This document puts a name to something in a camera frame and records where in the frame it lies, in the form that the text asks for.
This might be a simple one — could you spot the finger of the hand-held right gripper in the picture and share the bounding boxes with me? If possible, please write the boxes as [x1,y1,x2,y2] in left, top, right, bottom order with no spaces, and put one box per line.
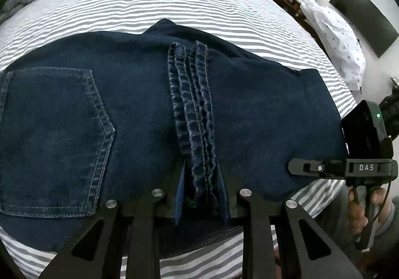
[288,159,346,178]

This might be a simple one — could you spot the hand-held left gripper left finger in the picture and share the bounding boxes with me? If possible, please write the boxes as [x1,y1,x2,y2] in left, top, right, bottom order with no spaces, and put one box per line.
[37,162,188,279]

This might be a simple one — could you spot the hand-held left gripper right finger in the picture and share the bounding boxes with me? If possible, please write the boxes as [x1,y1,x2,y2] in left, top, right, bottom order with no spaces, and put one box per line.
[216,163,365,279]

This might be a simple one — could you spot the dark blue denim pants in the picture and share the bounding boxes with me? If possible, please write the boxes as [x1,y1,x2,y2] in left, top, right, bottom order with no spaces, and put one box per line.
[0,18,350,255]

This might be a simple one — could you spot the person's right forearm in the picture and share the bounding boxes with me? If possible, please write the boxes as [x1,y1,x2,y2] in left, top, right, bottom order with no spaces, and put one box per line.
[372,196,399,244]

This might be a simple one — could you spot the person's right hand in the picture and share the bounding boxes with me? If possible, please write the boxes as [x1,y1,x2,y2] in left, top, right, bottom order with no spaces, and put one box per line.
[347,186,392,237]

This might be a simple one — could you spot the dark cloth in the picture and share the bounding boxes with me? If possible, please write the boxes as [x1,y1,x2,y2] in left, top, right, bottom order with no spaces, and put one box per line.
[379,78,399,142]

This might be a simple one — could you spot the white dotted cloth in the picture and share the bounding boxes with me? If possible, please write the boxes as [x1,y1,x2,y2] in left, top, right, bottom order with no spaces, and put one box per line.
[295,0,366,91]

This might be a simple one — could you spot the black flat television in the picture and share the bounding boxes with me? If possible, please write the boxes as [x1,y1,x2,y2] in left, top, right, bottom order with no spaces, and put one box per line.
[329,0,399,59]

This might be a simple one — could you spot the dark wooden cabinet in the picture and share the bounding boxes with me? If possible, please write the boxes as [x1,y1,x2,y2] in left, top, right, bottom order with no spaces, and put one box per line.
[271,0,331,58]

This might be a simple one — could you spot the grey white striped bed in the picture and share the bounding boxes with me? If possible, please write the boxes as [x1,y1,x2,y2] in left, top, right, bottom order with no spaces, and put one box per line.
[0,0,359,279]

